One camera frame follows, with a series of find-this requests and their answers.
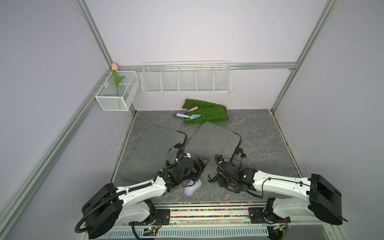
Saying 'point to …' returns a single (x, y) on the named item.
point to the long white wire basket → (187, 77)
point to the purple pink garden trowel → (183, 112)
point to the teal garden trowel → (192, 117)
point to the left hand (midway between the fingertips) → (209, 166)
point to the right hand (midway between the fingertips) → (218, 175)
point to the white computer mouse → (189, 190)
